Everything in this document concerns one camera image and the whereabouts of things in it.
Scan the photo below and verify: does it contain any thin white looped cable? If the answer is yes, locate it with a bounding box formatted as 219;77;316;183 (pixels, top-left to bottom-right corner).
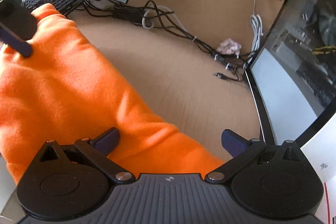
142;6;187;31

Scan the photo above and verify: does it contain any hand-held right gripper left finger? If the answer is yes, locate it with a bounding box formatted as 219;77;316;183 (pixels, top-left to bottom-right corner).
39;127;135;184

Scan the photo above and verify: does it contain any white computer case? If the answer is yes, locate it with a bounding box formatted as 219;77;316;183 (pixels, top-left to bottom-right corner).
245;0;336;180

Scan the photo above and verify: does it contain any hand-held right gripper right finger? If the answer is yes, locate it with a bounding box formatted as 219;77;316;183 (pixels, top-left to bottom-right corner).
205;129;302;184

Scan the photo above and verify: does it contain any bundle of black cables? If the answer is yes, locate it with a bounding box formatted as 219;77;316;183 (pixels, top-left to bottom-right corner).
60;0;252;83

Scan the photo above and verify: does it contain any black keyboard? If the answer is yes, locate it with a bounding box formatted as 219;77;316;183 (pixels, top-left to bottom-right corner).
14;0;84;17

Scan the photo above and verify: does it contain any orange pumpkin costume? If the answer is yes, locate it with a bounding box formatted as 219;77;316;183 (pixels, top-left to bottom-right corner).
0;3;226;185

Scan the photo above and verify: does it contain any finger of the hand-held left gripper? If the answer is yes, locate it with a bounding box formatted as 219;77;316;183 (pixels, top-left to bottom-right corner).
0;0;38;58

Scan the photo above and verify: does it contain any crumpled tissue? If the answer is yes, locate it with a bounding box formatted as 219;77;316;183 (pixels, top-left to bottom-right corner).
217;38;242;55

